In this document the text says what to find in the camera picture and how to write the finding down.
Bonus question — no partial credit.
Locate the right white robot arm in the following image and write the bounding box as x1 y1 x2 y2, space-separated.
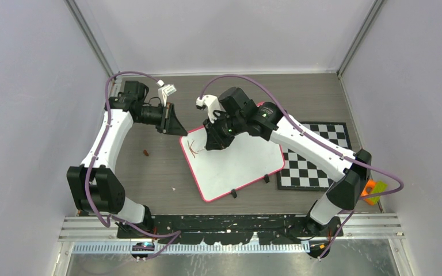
196 87 372 236

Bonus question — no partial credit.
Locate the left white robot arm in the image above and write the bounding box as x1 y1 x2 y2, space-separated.
66 80 187 238

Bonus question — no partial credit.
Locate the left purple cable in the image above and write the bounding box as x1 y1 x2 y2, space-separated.
83 71 185 262

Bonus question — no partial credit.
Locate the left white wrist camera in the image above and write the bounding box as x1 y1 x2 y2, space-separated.
157 79 177 106

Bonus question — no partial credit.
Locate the black white checkerboard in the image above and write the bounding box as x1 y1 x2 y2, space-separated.
276 121 352 191

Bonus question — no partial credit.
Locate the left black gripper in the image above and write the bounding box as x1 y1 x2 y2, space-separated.
136 102 188 136

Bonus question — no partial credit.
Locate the pink framed whiteboard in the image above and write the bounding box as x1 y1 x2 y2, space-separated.
179 126 284 202

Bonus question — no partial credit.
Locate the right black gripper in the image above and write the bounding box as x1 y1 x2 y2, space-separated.
203 111 245 150

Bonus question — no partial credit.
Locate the purple cable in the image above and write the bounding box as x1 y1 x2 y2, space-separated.
200 74 405 261
83 71 185 262

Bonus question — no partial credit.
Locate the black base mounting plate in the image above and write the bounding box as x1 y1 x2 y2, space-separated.
139 214 341 245

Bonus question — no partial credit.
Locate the orange plastic toy block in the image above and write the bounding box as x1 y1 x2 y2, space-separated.
360 179 377 197

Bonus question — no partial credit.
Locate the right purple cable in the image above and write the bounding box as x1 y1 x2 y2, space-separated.
200 74 405 261

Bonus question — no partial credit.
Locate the green plastic toy brick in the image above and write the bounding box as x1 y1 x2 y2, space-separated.
364 181 387 205

